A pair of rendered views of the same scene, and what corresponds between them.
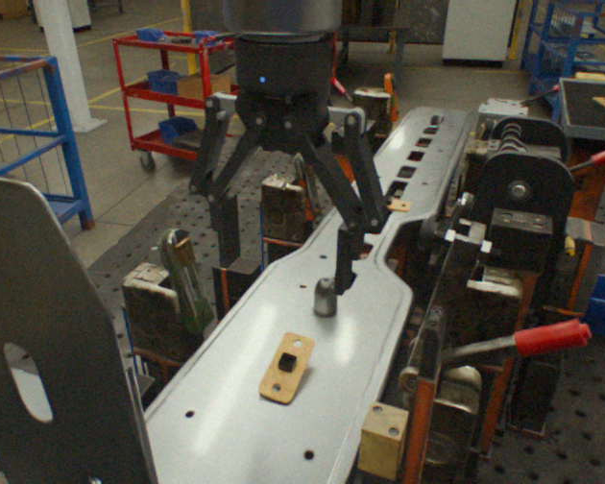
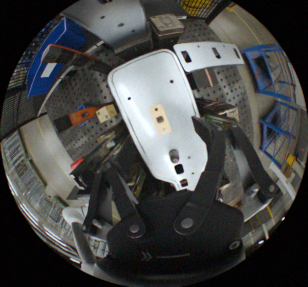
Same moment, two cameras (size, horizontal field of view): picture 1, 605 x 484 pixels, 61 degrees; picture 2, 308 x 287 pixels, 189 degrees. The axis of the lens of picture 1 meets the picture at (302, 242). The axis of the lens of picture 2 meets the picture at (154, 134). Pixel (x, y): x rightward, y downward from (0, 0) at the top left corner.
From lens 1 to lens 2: 38 cm
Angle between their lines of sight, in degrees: 47
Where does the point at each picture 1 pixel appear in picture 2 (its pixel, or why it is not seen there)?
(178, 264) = (225, 120)
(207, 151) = (244, 150)
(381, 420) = (103, 113)
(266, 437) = (144, 93)
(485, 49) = not seen: hidden behind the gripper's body
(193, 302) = (212, 118)
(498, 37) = not seen: hidden behind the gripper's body
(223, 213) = (205, 128)
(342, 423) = (130, 115)
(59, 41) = (280, 174)
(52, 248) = not seen: outside the picture
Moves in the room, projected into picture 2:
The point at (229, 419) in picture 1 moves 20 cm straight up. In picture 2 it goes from (159, 89) to (164, 78)
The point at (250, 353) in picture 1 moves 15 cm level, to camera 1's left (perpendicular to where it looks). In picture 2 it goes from (178, 116) to (212, 86)
